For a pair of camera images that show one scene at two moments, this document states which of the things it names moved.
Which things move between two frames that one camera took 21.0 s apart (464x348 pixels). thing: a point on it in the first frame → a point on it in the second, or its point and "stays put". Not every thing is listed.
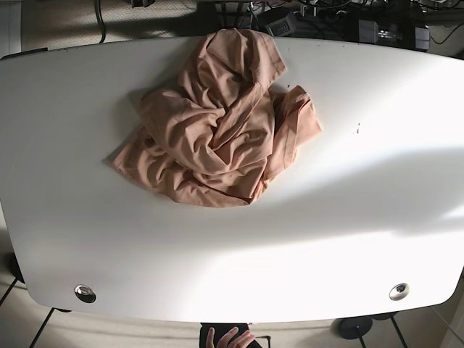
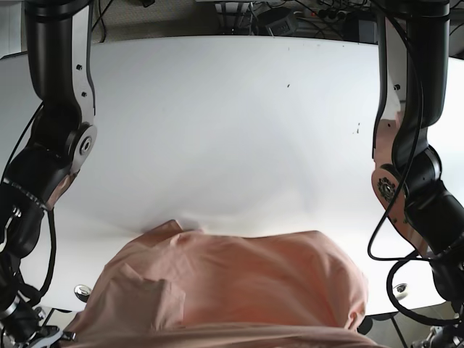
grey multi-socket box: x=285 y=26 stays put
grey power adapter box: x=368 y=31 stays put
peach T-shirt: x=222 y=131 → x=170 y=287
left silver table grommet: x=85 y=293 stays put
